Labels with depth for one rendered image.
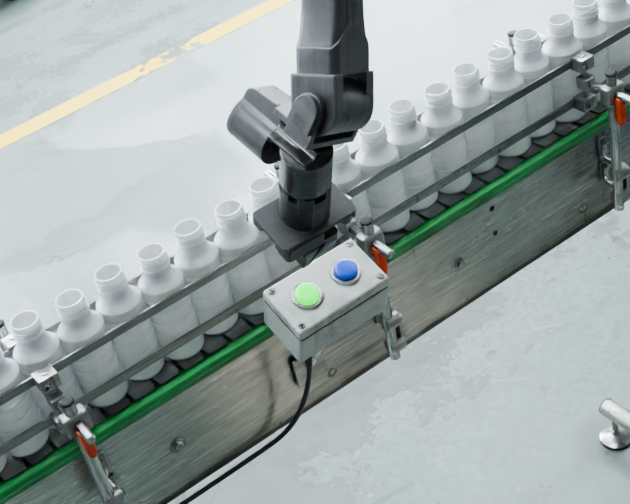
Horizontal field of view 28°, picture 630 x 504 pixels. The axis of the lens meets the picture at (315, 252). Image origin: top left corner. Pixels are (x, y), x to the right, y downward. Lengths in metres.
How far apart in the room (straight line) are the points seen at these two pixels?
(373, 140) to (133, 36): 3.22
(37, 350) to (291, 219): 0.38
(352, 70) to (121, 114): 3.12
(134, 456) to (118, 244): 2.09
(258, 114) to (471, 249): 0.61
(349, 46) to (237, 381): 0.59
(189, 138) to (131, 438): 2.54
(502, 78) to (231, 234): 0.47
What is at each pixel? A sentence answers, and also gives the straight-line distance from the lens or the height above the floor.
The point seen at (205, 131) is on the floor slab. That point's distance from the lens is 4.13.
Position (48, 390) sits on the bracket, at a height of 1.10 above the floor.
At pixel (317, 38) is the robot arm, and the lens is 1.28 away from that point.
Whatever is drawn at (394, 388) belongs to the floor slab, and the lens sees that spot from 3.00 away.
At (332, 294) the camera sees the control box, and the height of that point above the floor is 1.10.
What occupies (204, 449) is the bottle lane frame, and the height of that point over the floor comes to 0.87.
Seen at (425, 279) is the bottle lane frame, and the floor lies 0.91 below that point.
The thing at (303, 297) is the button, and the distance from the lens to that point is 1.52.
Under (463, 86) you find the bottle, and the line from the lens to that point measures 1.81.
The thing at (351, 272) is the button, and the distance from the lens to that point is 1.55.
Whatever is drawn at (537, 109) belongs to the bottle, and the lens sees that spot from 1.91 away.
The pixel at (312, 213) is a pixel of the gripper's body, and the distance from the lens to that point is 1.36.
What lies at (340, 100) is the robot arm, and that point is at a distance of 1.27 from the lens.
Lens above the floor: 2.07
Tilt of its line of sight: 37 degrees down
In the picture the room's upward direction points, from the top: 14 degrees counter-clockwise
